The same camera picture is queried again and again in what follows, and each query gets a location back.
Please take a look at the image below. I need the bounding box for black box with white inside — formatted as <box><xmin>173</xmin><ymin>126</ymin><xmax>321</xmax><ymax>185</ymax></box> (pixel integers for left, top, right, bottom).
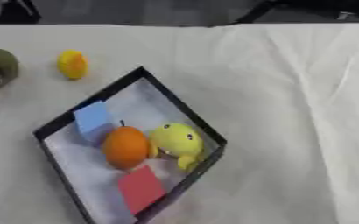
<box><xmin>32</xmin><ymin>66</ymin><xmax>229</xmax><ymax>224</ymax></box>

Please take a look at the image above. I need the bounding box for yellow soft toy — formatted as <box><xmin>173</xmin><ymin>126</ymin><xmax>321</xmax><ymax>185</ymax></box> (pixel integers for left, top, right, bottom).
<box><xmin>145</xmin><ymin>122</ymin><xmax>208</xmax><ymax>172</ymax></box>

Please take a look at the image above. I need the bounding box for orange toy fruit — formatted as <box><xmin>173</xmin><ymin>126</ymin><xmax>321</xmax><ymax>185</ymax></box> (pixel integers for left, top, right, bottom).
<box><xmin>101</xmin><ymin>119</ymin><xmax>152</xmax><ymax>171</ymax></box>

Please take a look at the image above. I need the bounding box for red block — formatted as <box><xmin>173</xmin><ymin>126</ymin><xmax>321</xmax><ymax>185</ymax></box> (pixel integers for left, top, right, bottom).
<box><xmin>115</xmin><ymin>164</ymin><xmax>167</xmax><ymax>216</ymax></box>

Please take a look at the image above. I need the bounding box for blue block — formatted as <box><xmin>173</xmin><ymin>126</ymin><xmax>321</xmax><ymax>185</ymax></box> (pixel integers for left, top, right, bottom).
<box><xmin>72</xmin><ymin>100</ymin><xmax>117</xmax><ymax>148</ymax></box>

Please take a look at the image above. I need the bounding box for yellow toy fruit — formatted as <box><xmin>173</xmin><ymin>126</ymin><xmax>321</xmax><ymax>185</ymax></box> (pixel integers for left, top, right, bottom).
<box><xmin>55</xmin><ymin>49</ymin><xmax>91</xmax><ymax>81</ymax></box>

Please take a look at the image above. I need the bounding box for black tripod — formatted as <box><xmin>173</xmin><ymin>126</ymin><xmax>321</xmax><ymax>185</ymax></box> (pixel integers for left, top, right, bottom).
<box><xmin>231</xmin><ymin>0</ymin><xmax>359</xmax><ymax>25</ymax></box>

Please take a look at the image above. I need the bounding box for green toy fruit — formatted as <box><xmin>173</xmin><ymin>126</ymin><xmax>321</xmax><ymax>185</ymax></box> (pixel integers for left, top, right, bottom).
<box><xmin>0</xmin><ymin>48</ymin><xmax>20</xmax><ymax>88</ymax></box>

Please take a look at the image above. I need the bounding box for black bag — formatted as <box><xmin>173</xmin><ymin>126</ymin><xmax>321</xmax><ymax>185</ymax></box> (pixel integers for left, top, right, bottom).
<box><xmin>0</xmin><ymin>0</ymin><xmax>44</xmax><ymax>25</ymax></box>

